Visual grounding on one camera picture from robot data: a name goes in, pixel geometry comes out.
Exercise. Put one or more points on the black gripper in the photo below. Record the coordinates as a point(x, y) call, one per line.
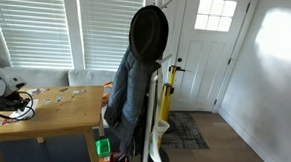
point(7, 104)

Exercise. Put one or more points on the colourful sticker cluster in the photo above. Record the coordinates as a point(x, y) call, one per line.
point(39, 91)

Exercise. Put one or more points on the small round white sticker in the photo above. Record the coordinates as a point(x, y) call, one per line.
point(59, 99)
point(47, 101)

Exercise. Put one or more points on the red green sticker strip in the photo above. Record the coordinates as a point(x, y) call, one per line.
point(3, 122)

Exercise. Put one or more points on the small dark sticker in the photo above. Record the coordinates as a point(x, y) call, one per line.
point(63, 89)

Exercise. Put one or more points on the light wooden table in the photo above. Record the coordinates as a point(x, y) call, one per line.
point(70, 113)

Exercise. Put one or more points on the small pale sticker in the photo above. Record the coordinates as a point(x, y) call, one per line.
point(83, 90)
point(75, 92)

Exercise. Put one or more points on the light grey sofa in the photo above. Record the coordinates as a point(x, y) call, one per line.
point(89, 78)

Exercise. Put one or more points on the wide white window blind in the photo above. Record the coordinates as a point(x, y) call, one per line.
point(35, 25)

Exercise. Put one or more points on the green plastic box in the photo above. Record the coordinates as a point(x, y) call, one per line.
point(102, 148)

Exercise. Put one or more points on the blue-grey puffer jacket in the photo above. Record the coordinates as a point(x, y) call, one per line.
point(128, 93)

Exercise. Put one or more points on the narrow white window blind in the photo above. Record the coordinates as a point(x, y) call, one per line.
point(108, 29)

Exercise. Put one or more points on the white coat rack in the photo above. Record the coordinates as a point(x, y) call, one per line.
point(149, 124)

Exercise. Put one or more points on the white tote bag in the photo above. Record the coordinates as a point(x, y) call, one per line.
point(156, 141)

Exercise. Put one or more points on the black brimmed hat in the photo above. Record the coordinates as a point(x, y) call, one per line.
point(148, 34)

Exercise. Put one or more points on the black deadbolt lock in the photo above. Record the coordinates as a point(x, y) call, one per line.
point(179, 59)

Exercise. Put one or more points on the grey patterned door mat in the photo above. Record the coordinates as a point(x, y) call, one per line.
point(186, 130)

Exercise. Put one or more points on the white door with window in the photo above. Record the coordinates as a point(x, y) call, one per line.
point(202, 70)

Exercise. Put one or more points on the black door hinge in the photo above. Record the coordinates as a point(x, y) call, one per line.
point(248, 6)
point(230, 61)
point(215, 102)

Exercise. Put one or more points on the short yellow stanchion post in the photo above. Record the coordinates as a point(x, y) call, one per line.
point(165, 105)

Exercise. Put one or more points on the tall yellow stanchion post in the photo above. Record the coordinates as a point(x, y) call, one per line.
point(172, 77)

